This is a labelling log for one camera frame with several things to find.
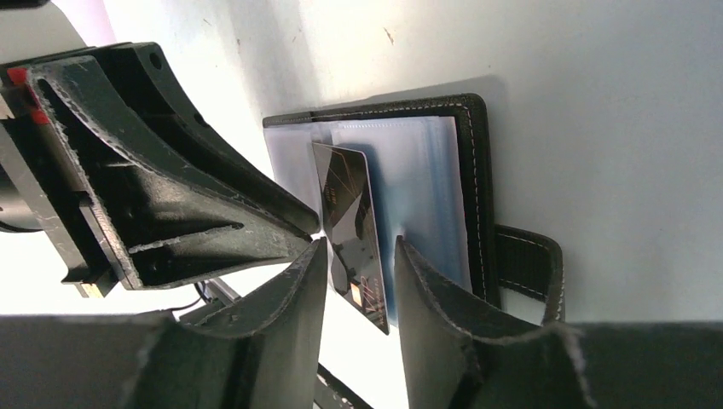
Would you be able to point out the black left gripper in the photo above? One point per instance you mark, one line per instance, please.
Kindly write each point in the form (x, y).
(120, 206)

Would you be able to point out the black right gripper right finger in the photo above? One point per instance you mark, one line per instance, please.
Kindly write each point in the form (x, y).
(460, 352)

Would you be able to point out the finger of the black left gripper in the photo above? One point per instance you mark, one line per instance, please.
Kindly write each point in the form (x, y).
(144, 79)

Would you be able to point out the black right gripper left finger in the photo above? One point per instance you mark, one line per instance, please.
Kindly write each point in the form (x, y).
(261, 351)

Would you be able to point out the black leather card holder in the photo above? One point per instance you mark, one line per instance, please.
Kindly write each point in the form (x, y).
(429, 164)

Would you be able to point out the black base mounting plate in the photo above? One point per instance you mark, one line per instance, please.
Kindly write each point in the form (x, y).
(331, 393)

